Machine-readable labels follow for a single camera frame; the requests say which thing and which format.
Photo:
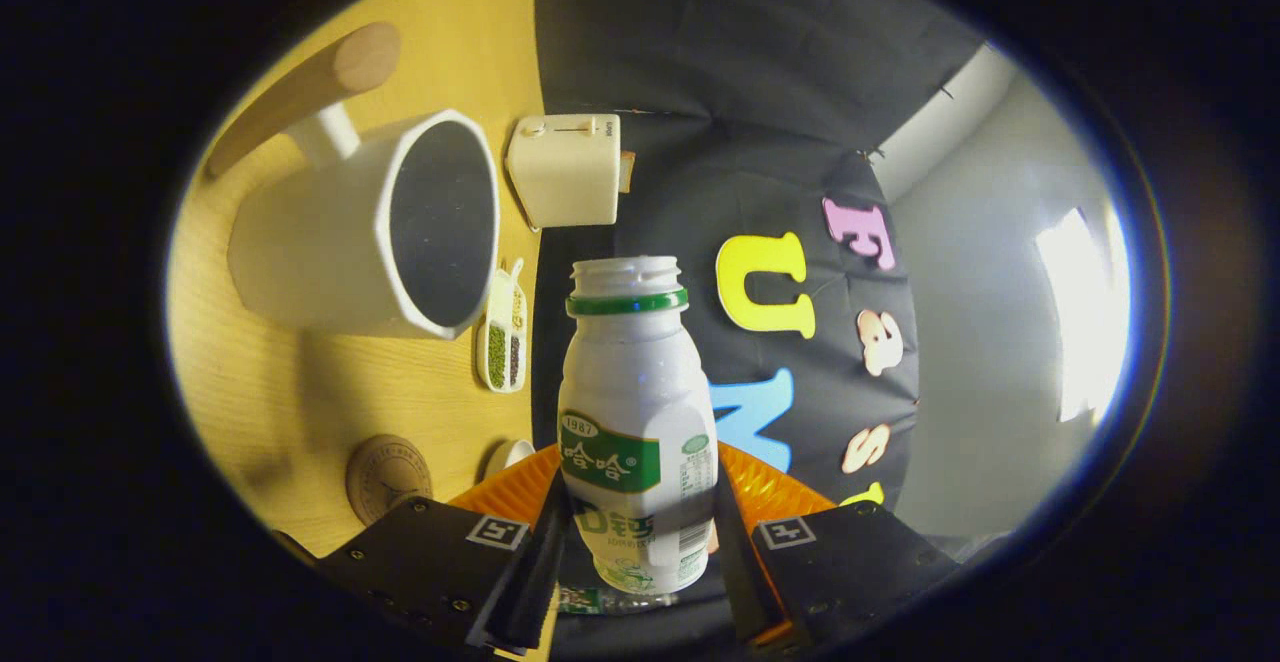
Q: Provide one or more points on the black backdrop cloth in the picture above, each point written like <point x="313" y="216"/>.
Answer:
<point x="720" y="72"/>

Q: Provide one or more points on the clear plastic water bottle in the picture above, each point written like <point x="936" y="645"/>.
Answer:
<point x="580" y="600"/>

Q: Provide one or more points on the wooden table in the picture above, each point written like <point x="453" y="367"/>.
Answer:
<point x="300" y="392"/>

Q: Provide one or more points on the round brown coaster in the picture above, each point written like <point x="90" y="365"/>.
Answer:
<point x="385" y="472"/>

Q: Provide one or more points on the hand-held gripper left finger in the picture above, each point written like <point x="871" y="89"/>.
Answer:
<point x="535" y="582"/>

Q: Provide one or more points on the white divided bean dish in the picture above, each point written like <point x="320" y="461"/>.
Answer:
<point x="503" y="342"/>

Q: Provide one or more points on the round white plate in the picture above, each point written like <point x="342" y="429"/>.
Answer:
<point x="508" y="457"/>

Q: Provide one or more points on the cream toaster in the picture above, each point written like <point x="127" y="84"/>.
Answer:
<point x="565" y="172"/>

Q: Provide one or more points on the bread slice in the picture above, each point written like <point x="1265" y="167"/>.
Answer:
<point x="626" y="171"/>

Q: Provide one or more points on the white juice bottle green label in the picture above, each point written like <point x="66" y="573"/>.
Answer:
<point x="635" y="382"/>

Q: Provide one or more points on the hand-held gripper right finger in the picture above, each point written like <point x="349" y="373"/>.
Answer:
<point x="745" y="582"/>

